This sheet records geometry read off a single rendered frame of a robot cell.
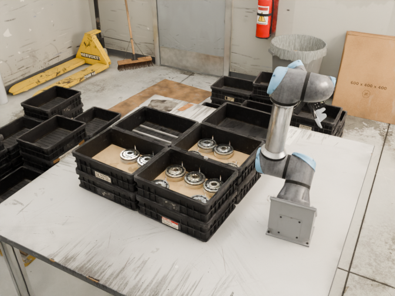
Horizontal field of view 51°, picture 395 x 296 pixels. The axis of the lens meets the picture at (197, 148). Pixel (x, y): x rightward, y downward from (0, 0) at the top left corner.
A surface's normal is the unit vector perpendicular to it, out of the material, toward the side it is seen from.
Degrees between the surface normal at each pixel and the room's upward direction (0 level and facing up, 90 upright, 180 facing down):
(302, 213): 90
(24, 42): 90
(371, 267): 0
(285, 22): 90
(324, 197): 0
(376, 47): 82
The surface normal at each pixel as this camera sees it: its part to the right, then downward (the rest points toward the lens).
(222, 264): 0.00, -0.84
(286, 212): -0.41, 0.50
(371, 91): -0.44, 0.25
